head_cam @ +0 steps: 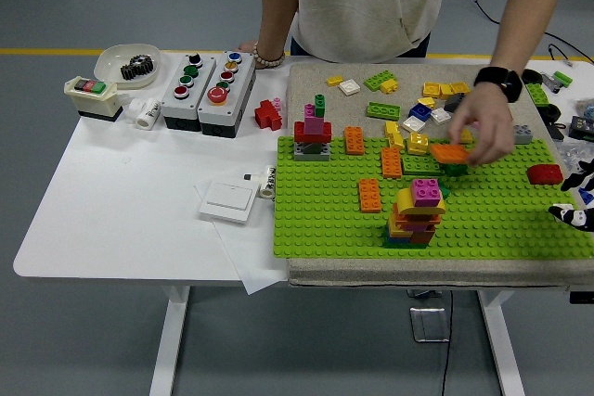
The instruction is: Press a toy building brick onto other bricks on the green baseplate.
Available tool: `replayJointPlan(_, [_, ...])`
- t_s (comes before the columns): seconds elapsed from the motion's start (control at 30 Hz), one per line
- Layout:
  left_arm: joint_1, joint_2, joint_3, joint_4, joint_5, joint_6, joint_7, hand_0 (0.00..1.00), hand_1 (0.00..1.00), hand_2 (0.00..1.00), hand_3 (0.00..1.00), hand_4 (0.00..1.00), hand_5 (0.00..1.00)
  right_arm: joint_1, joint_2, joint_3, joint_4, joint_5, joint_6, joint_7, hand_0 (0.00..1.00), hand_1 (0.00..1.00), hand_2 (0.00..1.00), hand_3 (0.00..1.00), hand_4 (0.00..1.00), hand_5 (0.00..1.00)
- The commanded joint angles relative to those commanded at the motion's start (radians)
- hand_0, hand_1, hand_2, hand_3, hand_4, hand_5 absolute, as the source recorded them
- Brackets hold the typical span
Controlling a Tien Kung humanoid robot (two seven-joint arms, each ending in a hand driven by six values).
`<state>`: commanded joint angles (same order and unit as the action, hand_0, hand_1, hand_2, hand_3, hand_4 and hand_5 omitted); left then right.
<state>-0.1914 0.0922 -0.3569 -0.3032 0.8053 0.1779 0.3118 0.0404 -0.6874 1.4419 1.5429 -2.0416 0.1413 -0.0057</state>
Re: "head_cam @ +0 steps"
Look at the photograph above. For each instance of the person's left hand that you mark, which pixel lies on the person's left hand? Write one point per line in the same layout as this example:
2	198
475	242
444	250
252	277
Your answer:
492	113

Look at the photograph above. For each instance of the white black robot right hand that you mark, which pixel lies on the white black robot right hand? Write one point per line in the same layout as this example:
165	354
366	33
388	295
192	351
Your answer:
580	217

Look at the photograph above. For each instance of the person's right hand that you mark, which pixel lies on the person's right hand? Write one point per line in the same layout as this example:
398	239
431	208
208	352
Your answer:
248	46

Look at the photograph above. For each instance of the red curved brick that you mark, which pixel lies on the red curved brick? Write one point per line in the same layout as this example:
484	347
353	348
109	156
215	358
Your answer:
545	175

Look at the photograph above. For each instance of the orange two-by-four brick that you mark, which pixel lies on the orange two-by-four brick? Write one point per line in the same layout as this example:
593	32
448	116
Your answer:
370	195
450	153
392	162
355	141

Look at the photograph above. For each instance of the blue two-by-two brick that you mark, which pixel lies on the blue two-by-two brick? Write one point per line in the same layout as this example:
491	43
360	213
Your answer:
420	111

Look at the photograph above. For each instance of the pink two-by-two brick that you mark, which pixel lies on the pink two-by-two brick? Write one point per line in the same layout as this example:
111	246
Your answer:
426	193

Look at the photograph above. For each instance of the small yellow brick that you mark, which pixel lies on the small yellow brick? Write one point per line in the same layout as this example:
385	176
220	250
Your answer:
335	80
392	127
390	86
395	141
426	102

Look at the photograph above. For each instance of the brick tower with yellow arch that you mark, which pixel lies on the brick tower with yellow arch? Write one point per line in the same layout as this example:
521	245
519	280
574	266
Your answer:
404	203

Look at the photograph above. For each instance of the person's right forearm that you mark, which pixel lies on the person's right forearm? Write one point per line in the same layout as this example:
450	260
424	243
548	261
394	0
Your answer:
276	11

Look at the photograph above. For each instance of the person's left forearm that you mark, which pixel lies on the person's left forearm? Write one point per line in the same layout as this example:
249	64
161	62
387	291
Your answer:
524	29

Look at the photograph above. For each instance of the yellow square brick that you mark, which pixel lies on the yellow square brick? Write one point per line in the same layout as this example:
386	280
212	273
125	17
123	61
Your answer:
446	90
431	89
417	143
460	87
466	137

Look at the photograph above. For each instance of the grey two-by-four brick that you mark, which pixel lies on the grey two-by-four brick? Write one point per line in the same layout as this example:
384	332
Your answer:
523	134

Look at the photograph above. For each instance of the dark grey slope brick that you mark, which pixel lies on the dark grey slope brick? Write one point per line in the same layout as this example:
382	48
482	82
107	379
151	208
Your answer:
452	101

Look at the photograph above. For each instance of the white square brick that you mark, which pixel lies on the white square brick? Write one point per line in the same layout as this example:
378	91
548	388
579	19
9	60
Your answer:
349	86
413	123
440	116

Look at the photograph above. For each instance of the small pink brick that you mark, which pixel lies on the small pink brick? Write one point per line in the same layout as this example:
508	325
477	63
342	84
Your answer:
277	103

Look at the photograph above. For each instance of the dark green two-by-four brick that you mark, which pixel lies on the dark green two-by-four brick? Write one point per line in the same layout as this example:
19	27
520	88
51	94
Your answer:
455	169

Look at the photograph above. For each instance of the red brick cluster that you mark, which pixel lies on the red brick cluster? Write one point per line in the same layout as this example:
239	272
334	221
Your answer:
265	114

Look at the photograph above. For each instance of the small light green brick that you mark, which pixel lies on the small light green brick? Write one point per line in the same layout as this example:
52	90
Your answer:
562	77

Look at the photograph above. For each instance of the small dark green brick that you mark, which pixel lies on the small dark green brick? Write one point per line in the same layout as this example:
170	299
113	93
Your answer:
445	191

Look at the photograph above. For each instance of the brick tower with grey base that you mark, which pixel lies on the brick tower with grey base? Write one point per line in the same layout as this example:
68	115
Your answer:
313	134

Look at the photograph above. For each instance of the green studded baseplate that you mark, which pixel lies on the green studded baseplate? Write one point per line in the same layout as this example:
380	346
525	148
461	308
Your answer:
325	229

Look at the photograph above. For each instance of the black smartwatch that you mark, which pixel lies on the black smartwatch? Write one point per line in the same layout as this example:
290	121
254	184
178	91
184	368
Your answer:
492	77

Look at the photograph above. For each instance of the grey emergency-stop control box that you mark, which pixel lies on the grey emergency-stop control box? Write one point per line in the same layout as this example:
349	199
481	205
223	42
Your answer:
232	108

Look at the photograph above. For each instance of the clear plastic bag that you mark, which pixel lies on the clear plastic bag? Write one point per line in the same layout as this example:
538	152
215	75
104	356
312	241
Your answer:
573	152

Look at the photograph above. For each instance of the small grey device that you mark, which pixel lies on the small grey device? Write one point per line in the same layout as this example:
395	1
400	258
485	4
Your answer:
551	82

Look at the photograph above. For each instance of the small black block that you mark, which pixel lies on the small black block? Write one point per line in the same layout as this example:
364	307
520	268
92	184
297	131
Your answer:
557	131

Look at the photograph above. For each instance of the grey-brown mat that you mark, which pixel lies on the grey-brown mat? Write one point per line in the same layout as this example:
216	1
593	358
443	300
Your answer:
315	85

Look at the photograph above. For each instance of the black table controller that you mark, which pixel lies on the black table controller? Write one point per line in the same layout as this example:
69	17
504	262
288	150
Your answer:
582	298

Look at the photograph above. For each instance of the black button pad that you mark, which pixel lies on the black button pad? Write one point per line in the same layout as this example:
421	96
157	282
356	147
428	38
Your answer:
582	126

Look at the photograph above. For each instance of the clear bag of blue parts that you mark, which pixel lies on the clear bag of blue parts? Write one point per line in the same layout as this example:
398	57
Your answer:
588	111

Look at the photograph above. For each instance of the grey four-button control box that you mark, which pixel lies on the grey four-button control box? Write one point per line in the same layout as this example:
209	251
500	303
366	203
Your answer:
174	111

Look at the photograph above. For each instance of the black metal gear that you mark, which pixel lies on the black metal gear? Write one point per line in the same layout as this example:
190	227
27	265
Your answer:
132	72
143	61

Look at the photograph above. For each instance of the white pipe tee fitting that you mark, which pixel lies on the white pipe tee fitting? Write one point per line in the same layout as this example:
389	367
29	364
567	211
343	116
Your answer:
147	115

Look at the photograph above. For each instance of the person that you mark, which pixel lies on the person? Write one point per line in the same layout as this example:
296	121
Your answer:
371	6

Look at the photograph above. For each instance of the white plastic bowl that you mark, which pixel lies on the white plastic bowl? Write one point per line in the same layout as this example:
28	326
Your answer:
109	64

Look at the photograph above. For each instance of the white printed cylinder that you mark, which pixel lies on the white printed cylinder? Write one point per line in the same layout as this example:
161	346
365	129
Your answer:
267	185

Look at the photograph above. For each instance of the white table leg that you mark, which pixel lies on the white table leg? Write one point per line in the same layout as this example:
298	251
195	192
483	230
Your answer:
503	349
169	345

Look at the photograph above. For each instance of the silver floor socket box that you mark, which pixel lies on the silver floor socket box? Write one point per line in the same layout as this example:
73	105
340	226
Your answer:
429	324

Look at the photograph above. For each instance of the white wall switch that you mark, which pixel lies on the white wall switch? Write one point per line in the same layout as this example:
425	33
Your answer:
227	203

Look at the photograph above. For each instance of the cream red-green switch box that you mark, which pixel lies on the cream red-green switch box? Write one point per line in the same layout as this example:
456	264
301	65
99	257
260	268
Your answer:
93	101

